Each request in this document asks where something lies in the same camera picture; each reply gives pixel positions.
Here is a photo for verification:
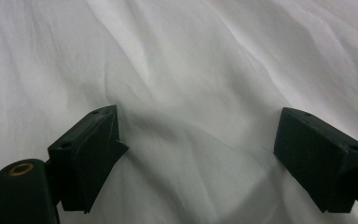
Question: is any white garment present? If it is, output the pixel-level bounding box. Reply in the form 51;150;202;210
0;0;358;224

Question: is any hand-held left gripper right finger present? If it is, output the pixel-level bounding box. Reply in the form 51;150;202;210
273;106;358;214

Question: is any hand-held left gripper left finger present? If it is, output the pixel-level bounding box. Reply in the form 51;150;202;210
47;105;130;215

